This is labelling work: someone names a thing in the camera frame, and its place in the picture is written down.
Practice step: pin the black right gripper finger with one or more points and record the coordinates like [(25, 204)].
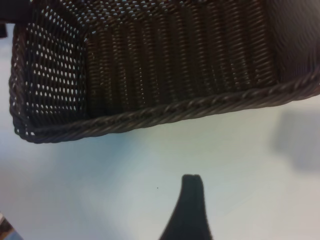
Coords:
[(190, 215)]

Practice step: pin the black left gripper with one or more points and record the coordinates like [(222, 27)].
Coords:
[(15, 10)]

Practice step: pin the dark brown wicker basket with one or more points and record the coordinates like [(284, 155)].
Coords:
[(175, 70)]

